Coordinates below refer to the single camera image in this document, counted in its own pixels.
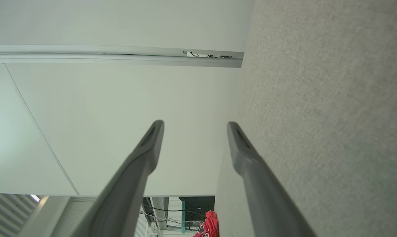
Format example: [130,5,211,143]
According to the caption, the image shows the black computer tower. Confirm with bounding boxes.
[179,196,215,227]

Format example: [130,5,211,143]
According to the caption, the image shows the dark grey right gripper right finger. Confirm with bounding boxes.
[227,121,317,237]

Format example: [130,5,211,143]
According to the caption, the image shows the grey metal partition post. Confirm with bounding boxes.
[0,44,244,68]

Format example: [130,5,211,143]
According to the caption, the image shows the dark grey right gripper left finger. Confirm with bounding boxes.
[70,120,165,237]

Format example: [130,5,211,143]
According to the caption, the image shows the red basketball jersey striped trim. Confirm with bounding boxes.
[193,211,219,237]

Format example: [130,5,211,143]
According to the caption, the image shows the black cable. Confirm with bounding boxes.
[140,203,202,231]

